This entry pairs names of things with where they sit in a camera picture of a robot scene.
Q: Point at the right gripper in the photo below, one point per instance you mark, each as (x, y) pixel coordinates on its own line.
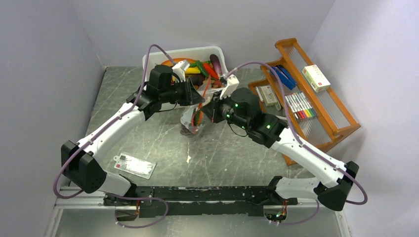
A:
(215, 105)

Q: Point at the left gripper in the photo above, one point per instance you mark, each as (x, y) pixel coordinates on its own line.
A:
(192, 97)

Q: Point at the clear zip top bag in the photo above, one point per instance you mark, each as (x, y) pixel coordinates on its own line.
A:
(192, 114)

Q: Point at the toy dark grapes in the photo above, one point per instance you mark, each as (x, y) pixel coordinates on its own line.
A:
(190, 131)

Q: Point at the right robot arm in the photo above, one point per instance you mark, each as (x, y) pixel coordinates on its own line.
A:
(332, 179)

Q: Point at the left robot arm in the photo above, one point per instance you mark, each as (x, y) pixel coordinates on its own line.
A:
(79, 160)

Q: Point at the toy yellow banana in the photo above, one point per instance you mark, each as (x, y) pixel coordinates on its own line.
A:
(193, 70)

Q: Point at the toy red chili pepper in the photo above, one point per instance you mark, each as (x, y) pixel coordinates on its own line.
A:
(210, 71)

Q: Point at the toy green chili pepper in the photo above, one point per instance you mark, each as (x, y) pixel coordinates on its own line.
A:
(200, 66)

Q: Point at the white plastic bin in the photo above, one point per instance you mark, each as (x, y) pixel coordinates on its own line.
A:
(168, 84)

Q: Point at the toy orange papaya slice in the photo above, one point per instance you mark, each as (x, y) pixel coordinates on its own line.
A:
(172, 62)

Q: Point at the small white box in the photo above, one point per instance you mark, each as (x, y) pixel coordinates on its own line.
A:
(268, 95)

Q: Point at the blue stapler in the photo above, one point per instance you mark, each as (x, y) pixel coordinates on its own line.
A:
(285, 76)

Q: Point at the wooden shelf rack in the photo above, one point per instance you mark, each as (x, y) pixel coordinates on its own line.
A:
(333, 122)

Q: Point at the flat clear packet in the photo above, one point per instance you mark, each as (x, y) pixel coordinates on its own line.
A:
(133, 165)

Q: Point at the coloured marker set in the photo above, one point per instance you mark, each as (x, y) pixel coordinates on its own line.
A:
(300, 106)

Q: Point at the white red box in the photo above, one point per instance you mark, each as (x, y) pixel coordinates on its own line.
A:
(315, 78)

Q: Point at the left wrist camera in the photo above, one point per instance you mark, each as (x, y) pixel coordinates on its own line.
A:
(180, 69)

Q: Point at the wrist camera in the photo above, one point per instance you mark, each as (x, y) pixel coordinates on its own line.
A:
(180, 69)
(231, 85)

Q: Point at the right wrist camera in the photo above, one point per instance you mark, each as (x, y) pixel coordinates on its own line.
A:
(231, 85)

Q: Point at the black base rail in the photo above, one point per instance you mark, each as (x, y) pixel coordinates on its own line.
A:
(154, 201)

